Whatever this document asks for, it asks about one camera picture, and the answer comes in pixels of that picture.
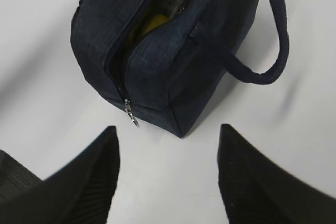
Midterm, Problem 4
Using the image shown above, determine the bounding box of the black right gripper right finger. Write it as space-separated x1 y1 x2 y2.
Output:
217 124 335 223

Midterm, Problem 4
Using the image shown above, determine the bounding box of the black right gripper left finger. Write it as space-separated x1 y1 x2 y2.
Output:
1 126 120 223

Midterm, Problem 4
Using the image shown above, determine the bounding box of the dark navy fabric bag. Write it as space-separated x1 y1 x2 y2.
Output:
70 0 289 138

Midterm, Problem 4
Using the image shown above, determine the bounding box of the yellow toy lemon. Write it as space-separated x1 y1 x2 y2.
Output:
140 14 170 36

